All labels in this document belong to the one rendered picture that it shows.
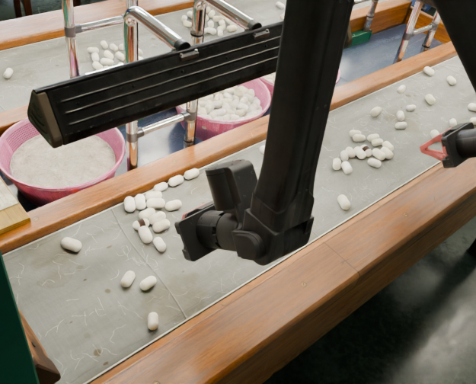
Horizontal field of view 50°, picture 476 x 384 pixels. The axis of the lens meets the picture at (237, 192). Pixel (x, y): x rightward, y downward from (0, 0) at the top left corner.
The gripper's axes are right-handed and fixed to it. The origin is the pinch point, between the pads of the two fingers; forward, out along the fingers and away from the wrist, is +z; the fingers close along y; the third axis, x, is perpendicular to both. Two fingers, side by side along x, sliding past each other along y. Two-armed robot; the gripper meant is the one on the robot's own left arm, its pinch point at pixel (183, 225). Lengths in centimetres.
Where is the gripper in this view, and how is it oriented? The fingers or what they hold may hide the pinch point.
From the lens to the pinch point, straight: 86.4
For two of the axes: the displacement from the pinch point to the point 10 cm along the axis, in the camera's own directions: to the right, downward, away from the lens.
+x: 3.1, 9.3, 2.0
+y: -7.6, 3.7, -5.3
